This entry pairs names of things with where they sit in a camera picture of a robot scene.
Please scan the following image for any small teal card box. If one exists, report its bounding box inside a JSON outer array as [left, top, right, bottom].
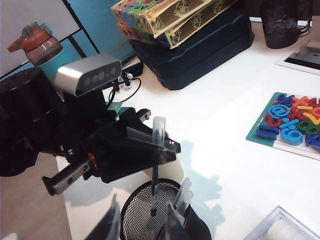
[[106, 101, 124, 115]]

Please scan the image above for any black mug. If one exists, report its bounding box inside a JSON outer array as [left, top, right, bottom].
[[258, 0, 312, 50]]

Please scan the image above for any white board black frame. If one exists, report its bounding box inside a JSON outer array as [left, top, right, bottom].
[[0, 0, 101, 81]]

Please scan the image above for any teal letter puzzle board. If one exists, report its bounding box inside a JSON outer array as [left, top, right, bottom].
[[245, 91, 320, 161]]

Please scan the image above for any dark blue tool case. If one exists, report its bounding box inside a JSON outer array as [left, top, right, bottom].
[[129, 7, 255, 91]]

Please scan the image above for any black mesh pen holder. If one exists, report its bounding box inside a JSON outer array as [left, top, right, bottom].
[[119, 177, 213, 240]]

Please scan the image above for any brown desk divider panel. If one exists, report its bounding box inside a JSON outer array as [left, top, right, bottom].
[[241, 0, 320, 25]]

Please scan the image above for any yellow orange puzzle box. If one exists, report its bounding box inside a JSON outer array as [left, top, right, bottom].
[[110, 0, 220, 39]]

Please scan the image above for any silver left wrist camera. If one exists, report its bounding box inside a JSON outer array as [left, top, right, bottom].
[[54, 53, 123, 97]]

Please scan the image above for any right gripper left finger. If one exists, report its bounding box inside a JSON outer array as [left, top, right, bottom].
[[83, 193, 121, 240]]

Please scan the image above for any black left camera cable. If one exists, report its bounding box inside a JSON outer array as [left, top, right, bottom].
[[107, 77, 143, 108]]

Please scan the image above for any orange and clear plastic object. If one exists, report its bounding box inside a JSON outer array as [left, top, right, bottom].
[[6, 21, 64, 67]]

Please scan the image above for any clear plastic marker box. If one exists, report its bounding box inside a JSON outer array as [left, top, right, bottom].
[[242, 205, 320, 240]]

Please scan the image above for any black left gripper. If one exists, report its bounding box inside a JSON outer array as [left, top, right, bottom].
[[42, 108, 181, 196]]

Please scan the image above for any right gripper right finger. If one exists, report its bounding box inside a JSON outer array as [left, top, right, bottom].
[[159, 201, 193, 240]]

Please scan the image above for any white plug connector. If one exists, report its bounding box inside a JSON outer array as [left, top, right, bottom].
[[117, 72, 134, 89]]

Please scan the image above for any white framed cable tray opening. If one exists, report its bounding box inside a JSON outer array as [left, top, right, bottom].
[[274, 43, 320, 76]]

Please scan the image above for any beige paper cup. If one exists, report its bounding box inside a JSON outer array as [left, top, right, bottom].
[[139, 156, 185, 188]]

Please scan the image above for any small black adapter box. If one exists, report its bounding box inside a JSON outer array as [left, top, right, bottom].
[[121, 61, 145, 79]]

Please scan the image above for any blue yellow puzzle box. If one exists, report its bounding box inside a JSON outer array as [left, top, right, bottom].
[[116, 0, 240, 50]]

